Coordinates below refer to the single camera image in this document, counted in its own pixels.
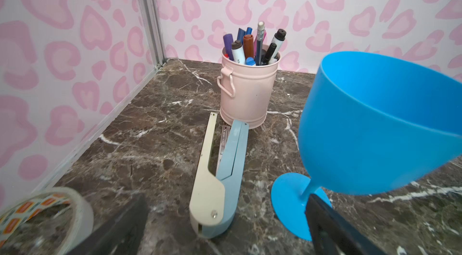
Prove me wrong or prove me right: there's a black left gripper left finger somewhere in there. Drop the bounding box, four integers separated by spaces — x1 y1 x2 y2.
68 194 149 255

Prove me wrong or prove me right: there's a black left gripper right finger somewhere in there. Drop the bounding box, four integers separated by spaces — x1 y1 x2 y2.
305 194 384 255

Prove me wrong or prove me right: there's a blue glass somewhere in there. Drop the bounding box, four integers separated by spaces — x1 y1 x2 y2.
271 51 462 240

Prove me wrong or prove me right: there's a white grey stapler tool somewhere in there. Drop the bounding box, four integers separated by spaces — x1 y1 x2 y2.
189 113 249 239

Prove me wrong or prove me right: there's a masking tape roll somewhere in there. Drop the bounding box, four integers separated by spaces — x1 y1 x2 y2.
1 187 94 255

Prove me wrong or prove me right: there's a pink pen holder cup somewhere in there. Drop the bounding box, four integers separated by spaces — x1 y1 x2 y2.
217 49 280 129

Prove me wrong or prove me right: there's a white marker black cap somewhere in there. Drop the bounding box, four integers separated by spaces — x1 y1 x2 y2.
267 28 286 64

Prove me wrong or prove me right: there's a black capped white marker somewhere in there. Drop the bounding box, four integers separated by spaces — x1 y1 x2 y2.
232 40 246 65

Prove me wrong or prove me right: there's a brown marker pen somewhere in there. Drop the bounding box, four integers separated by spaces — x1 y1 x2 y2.
243 34 255 58

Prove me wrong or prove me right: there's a grey mechanical pencil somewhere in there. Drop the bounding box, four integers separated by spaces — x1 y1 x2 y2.
255 21 265 66

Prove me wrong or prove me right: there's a purple marker pen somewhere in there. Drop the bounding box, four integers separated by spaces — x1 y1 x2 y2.
223 33 234 61

